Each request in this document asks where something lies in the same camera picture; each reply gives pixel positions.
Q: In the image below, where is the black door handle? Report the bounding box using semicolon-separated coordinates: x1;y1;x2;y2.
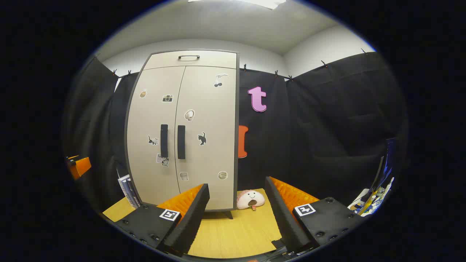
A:
160;124;169;158
177;125;186;160

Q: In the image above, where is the beige door with camera sticker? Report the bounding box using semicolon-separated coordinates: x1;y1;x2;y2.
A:
126;65;186;206

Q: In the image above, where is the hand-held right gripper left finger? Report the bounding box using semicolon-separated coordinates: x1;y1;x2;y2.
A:
115;183;211;257

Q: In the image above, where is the beige door with headphone sticker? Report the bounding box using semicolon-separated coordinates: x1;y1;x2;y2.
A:
175;65;237;211

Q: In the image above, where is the ceiling light panel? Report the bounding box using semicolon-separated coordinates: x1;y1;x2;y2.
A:
187;0;288;10

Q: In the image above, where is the black backdrop cloth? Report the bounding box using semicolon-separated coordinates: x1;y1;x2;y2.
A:
64;51;408;219

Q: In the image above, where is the pile of colourful items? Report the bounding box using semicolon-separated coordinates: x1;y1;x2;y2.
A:
348;176;395;218

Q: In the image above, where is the pink smiling plush toy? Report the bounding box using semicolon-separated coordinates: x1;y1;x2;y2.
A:
236;189;265;211

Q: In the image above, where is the beige double-door shoe cabinet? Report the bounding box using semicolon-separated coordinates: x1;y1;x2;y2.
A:
124;49;241;220

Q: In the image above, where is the stack of books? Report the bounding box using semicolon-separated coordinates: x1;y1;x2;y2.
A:
117;174;142;209

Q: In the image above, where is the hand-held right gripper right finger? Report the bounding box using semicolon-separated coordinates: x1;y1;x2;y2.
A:
265;176;364;255

